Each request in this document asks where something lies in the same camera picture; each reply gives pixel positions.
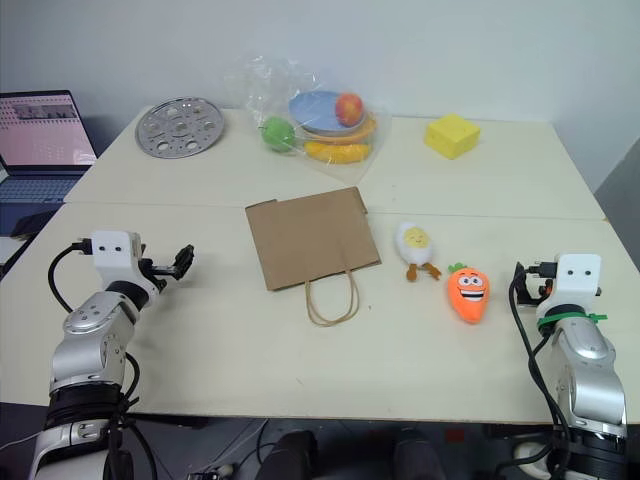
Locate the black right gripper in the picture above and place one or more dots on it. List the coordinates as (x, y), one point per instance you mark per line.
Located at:
(542, 282)

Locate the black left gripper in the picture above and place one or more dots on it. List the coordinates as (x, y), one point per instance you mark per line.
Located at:
(152, 270)

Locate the orange carrot plush toy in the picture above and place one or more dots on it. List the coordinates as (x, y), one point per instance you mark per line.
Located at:
(469, 295)

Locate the egg plush toy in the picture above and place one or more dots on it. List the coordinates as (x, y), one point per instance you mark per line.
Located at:
(415, 242)

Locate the brown paper bag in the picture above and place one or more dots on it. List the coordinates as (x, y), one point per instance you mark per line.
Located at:
(312, 240)

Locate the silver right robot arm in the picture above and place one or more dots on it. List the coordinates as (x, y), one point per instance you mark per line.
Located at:
(590, 350)

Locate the clear plastic bag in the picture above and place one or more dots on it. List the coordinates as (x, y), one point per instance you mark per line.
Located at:
(350, 167)

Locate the green right wrist band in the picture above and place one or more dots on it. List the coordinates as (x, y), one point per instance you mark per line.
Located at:
(565, 317)

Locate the perforated round metal plate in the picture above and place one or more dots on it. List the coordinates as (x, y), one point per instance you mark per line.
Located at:
(180, 127)

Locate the green apple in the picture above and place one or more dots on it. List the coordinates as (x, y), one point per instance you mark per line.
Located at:
(278, 134)

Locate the yellow cheese block toy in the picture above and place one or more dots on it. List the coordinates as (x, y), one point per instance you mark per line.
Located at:
(450, 137)

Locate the small red floor object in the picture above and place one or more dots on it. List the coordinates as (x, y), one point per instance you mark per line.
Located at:
(454, 435)

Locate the yellow banana toy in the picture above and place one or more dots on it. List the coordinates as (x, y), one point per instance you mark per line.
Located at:
(337, 152)

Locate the open laptop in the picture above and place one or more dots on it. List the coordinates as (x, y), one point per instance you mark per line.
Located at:
(42, 135)

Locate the blue plate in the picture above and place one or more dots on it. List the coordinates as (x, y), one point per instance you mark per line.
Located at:
(312, 110)

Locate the orange plate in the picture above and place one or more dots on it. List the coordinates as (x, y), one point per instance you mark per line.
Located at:
(367, 129)

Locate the red apple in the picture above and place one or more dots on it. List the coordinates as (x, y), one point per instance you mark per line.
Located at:
(349, 109)

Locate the dark rounded shape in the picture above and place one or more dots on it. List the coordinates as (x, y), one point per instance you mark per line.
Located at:
(292, 457)

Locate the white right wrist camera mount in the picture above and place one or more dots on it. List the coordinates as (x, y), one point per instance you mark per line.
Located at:
(575, 285)

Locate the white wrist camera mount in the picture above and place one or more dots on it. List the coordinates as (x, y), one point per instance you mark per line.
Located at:
(575, 285)
(112, 255)

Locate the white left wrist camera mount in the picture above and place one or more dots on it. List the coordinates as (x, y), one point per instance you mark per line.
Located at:
(112, 255)

